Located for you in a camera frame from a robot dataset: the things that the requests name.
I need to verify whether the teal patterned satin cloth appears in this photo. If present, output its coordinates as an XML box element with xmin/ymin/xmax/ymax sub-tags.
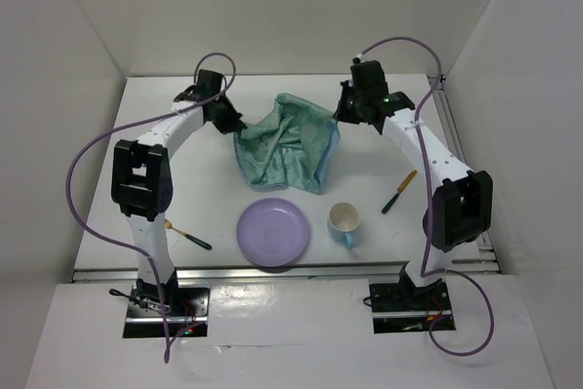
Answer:
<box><xmin>233</xmin><ymin>93</ymin><xmax>341</xmax><ymax>195</ymax></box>

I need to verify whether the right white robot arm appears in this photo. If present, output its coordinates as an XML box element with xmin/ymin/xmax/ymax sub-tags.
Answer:
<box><xmin>334</xmin><ymin>80</ymin><xmax>493</xmax><ymax>309</ymax></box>

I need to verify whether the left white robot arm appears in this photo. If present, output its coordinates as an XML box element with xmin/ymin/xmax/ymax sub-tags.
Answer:
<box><xmin>111</xmin><ymin>85</ymin><xmax>245</xmax><ymax>315</ymax></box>

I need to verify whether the light blue mug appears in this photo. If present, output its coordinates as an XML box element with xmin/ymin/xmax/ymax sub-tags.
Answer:
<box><xmin>327</xmin><ymin>202</ymin><xmax>361</xmax><ymax>250</ymax></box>

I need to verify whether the lilac plastic plate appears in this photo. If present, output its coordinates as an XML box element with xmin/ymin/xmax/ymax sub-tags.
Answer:
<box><xmin>236</xmin><ymin>198</ymin><xmax>311</xmax><ymax>268</ymax></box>

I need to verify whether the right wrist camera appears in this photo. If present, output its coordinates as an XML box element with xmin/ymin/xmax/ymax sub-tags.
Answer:
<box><xmin>350</xmin><ymin>59</ymin><xmax>388</xmax><ymax>96</ymax></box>

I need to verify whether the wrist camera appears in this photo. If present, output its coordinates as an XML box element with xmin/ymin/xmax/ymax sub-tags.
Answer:
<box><xmin>350</xmin><ymin>59</ymin><xmax>388</xmax><ymax>96</ymax></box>
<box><xmin>195</xmin><ymin>69</ymin><xmax>226</xmax><ymax>99</ymax></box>

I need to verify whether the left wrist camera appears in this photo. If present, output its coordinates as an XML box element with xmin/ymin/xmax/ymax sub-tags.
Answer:
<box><xmin>195</xmin><ymin>69</ymin><xmax>226</xmax><ymax>99</ymax></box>

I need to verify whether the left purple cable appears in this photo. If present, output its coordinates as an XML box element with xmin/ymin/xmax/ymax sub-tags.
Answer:
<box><xmin>66</xmin><ymin>53</ymin><xmax>237</xmax><ymax>364</ymax></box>

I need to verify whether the gold knife green handle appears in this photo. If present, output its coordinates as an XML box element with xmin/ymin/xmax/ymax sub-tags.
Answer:
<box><xmin>381</xmin><ymin>170</ymin><xmax>417</xmax><ymax>214</ymax></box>

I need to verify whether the gold fork green handle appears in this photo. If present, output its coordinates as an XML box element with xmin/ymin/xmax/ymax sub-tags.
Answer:
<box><xmin>165</xmin><ymin>220</ymin><xmax>213</xmax><ymax>251</ymax></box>

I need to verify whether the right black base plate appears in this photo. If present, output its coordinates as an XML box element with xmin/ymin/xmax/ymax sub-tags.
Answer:
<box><xmin>363</xmin><ymin>281</ymin><xmax>452</xmax><ymax>312</ymax></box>

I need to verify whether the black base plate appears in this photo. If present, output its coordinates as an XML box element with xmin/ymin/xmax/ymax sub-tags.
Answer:
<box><xmin>108</xmin><ymin>286</ymin><xmax>210</xmax><ymax>321</ymax></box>
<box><xmin>363</xmin><ymin>281</ymin><xmax>452</xmax><ymax>312</ymax></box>

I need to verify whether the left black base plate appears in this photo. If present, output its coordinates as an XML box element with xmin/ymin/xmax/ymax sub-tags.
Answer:
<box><xmin>108</xmin><ymin>286</ymin><xmax>210</xmax><ymax>321</ymax></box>

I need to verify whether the aluminium frame rail right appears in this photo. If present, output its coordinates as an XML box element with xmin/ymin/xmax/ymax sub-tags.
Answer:
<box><xmin>426</xmin><ymin>73</ymin><xmax>501</xmax><ymax>271</ymax></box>

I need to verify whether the aluminium frame rail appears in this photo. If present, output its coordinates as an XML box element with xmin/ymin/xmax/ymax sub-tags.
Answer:
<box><xmin>71</xmin><ymin>261</ymin><xmax>501</xmax><ymax>283</ymax></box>
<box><xmin>426</xmin><ymin>73</ymin><xmax>501</xmax><ymax>271</ymax></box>

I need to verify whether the aluminium frame rail front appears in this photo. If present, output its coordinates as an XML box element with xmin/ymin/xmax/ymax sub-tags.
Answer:
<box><xmin>71</xmin><ymin>261</ymin><xmax>501</xmax><ymax>283</ymax></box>

